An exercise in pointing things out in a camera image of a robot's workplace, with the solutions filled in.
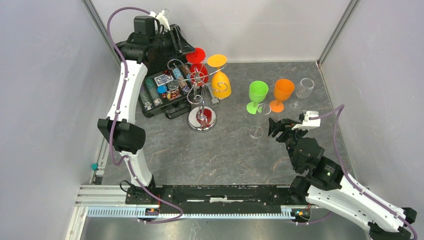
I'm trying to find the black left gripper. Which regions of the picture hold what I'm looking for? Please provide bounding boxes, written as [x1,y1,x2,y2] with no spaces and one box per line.
[149,25,196,60]

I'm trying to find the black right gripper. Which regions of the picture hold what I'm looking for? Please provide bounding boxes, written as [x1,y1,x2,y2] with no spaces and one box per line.
[266,116,309,171]

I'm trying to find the clear wine glass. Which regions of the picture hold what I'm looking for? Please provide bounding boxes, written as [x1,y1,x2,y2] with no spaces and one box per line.
[249,103,272,139]
[289,78,315,111]

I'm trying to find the red plastic wine glass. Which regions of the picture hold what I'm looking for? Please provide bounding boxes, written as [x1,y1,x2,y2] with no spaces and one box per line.
[185,47,209,84]

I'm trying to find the orange plastic wine glass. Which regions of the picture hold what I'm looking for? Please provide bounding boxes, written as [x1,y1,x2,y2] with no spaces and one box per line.
[269,78,295,113]

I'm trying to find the green plastic wine glass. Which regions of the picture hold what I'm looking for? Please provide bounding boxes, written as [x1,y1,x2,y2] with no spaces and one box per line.
[246,80,269,115]

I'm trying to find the yellow plastic wine glass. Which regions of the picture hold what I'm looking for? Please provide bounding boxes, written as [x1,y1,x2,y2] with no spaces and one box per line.
[207,54,232,100]

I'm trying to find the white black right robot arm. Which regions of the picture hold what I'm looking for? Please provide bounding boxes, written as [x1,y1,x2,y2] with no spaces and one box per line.
[268,117,418,240]

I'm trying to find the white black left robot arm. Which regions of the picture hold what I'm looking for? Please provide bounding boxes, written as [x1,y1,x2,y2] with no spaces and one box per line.
[97,12,195,204]

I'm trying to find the black poker chip case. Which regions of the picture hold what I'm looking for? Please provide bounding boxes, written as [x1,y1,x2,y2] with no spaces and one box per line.
[114,23,200,119]

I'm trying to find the grey white blue brick toy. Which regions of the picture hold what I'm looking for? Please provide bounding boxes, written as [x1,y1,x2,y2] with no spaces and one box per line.
[211,96,220,107]

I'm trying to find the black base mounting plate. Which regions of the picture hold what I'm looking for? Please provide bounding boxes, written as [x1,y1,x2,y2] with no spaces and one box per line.
[125,184,308,214]

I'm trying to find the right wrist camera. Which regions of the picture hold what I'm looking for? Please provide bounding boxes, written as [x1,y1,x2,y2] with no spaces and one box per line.
[291,110,321,130]

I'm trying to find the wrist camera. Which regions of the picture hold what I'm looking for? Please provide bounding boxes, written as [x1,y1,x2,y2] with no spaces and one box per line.
[149,8,170,33]
[291,110,321,130]

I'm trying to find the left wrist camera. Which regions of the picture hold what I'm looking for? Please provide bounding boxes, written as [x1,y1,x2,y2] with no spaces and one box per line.
[149,8,170,33]

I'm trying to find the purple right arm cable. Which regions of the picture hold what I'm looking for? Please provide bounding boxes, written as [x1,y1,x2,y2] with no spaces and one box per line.
[291,104,418,240]

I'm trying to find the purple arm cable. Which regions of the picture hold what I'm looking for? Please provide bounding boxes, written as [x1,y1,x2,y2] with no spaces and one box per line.
[106,6,185,225]
[291,104,418,240]

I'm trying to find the chrome wire glass rack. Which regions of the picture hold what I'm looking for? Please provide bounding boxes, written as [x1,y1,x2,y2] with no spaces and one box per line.
[166,70,218,133]

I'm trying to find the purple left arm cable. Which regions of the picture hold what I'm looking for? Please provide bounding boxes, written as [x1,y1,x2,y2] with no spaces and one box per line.
[106,6,185,225]

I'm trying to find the teal clip on frame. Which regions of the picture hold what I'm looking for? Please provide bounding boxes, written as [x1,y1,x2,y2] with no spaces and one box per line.
[90,163,99,171]

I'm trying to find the slotted cable duct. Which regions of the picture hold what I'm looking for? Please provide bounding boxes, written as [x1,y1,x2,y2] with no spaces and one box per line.
[86,206,295,220]

